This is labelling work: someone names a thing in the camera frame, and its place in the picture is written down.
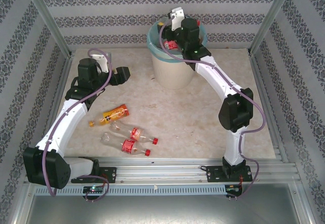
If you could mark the orange juice plastic bottle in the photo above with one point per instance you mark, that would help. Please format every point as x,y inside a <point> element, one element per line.
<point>116,112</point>

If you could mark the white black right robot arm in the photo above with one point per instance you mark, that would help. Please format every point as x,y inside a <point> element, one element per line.
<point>215,76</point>

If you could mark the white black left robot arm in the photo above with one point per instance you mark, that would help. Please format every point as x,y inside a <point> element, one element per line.
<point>61,125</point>

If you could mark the teal plastic bin liner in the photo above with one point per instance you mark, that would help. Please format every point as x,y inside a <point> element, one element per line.
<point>152,38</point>

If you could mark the cream ribbed waste bin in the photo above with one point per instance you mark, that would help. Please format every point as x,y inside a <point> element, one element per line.
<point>172,76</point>

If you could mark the small circuit board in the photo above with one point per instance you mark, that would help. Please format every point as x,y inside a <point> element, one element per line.
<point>92,189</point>
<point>232,189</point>

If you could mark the grey sheet metal panel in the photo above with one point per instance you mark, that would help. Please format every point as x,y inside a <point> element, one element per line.
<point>162,211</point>

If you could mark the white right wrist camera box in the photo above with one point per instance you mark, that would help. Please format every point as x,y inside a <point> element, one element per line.
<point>176,19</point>

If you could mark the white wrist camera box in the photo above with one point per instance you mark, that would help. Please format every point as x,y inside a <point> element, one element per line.
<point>176,19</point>
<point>101,62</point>

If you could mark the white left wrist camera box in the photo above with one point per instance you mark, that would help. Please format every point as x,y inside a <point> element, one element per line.
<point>101,62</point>

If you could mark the aluminium side rail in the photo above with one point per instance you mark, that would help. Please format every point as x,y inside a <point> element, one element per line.
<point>62,81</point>
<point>260,81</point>

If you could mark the aluminium frame post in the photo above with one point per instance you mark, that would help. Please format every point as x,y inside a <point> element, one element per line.
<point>274,15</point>
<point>48,18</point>

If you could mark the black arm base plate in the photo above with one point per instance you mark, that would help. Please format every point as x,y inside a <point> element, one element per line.
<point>110,174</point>
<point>213,174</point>

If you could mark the aluminium extrusion mounting rail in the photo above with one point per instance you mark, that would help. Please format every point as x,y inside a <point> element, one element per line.
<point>162,170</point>

